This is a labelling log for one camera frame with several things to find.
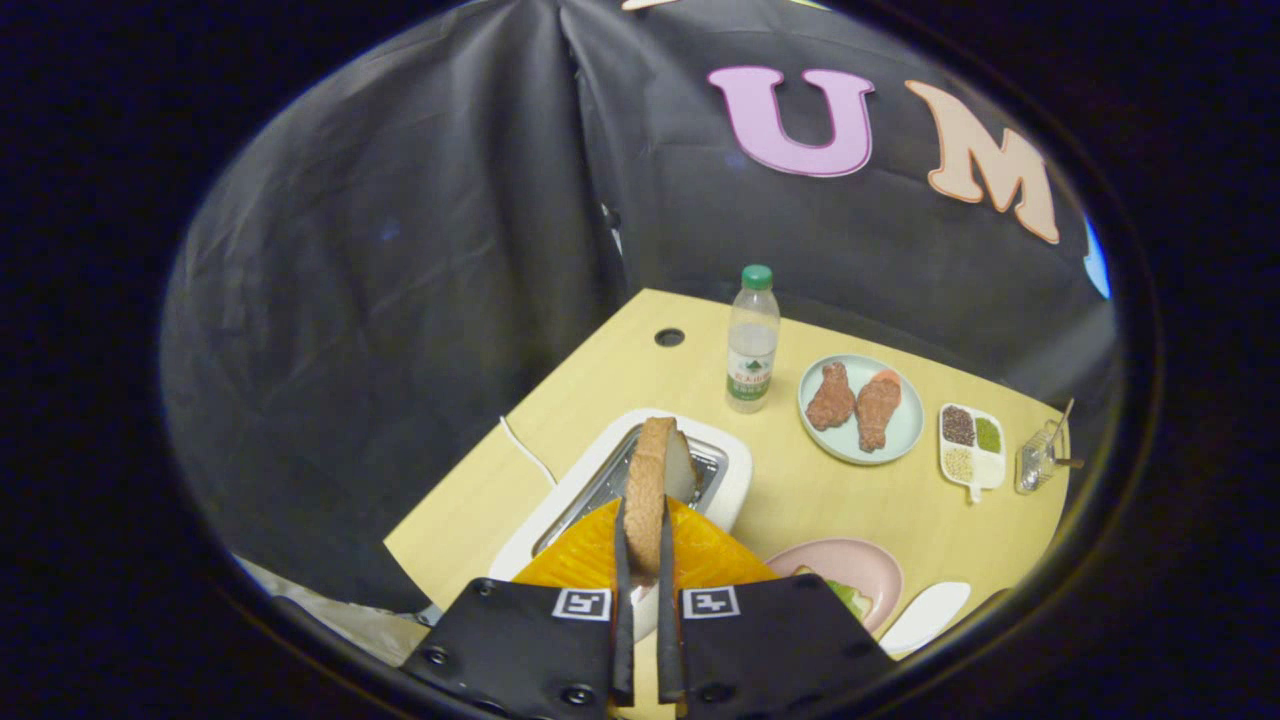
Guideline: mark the white oval dish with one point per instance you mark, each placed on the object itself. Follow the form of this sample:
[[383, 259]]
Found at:
[[925, 617]]

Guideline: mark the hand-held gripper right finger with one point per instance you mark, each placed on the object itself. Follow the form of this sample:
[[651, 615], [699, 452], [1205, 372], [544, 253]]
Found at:
[[668, 620]]

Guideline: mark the pink plate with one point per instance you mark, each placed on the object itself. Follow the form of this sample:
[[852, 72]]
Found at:
[[870, 560]]

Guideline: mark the light blue plate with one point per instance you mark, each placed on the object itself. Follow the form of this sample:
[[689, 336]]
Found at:
[[900, 440]]

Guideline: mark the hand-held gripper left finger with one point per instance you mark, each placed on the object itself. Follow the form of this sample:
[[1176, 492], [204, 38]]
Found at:
[[623, 620]]

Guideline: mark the clear water bottle green cap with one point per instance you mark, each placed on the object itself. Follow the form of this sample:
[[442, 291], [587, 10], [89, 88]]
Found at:
[[752, 350]]

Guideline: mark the brown chicken drumstick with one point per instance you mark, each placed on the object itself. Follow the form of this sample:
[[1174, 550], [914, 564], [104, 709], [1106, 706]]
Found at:
[[877, 410], [830, 397]]

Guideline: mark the green lettuce leaf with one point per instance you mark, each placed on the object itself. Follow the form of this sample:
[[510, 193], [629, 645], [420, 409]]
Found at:
[[848, 597]]

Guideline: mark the brown bread slice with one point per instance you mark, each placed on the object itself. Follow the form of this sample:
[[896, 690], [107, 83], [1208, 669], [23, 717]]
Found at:
[[648, 480]]

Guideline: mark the white toaster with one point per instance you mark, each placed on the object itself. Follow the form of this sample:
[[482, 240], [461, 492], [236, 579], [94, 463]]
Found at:
[[728, 465]]

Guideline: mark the white divided seasoning dish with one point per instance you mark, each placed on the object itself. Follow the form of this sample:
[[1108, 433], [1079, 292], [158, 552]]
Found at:
[[985, 470]]

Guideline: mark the black backdrop cloth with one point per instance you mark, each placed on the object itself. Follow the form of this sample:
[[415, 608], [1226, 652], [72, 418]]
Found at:
[[400, 300]]

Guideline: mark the small glass jar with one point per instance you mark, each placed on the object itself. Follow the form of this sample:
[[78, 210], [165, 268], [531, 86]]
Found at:
[[1037, 465]]

